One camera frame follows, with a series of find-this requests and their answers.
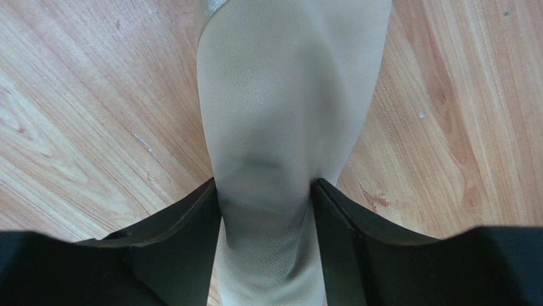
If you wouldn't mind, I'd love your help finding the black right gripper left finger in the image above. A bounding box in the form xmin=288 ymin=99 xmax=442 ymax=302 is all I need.
xmin=81 ymin=178 xmax=221 ymax=305

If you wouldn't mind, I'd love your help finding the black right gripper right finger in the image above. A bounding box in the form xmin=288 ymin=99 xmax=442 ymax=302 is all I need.
xmin=312 ymin=178 xmax=437 ymax=305

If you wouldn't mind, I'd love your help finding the beige cloth napkin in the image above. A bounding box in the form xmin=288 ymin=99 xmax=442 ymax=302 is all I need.
xmin=197 ymin=0 xmax=392 ymax=305

